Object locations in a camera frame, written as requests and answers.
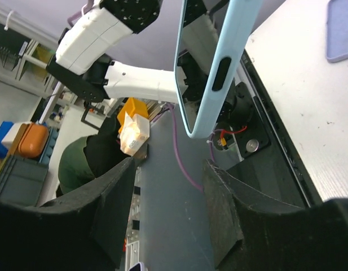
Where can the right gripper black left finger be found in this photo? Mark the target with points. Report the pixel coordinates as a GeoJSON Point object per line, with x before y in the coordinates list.
{"type": "Point", "coordinates": [84, 229]}

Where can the person in green top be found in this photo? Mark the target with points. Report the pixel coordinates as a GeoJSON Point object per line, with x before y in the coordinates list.
{"type": "Point", "coordinates": [89, 157]}

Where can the phone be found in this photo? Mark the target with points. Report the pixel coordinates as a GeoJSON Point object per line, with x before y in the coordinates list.
{"type": "Point", "coordinates": [217, 53]}

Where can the dark grey plastic crate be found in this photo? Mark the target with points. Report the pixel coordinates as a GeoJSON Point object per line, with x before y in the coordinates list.
{"type": "Point", "coordinates": [21, 180]}

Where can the plastic bag of packets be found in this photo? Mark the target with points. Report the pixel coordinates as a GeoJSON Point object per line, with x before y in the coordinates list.
{"type": "Point", "coordinates": [134, 128]}

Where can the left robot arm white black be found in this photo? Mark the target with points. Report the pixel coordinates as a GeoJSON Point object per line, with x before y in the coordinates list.
{"type": "Point", "coordinates": [82, 65]}

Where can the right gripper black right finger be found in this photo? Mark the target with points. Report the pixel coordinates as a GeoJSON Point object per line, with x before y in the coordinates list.
{"type": "Point", "coordinates": [252, 231]}

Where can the blue plastic box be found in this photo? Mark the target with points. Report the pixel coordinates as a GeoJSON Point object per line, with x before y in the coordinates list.
{"type": "Point", "coordinates": [8, 132]}

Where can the orange plastic case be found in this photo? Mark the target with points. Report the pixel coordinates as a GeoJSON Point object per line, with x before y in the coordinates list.
{"type": "Point", "coordinates": [33, 141]}

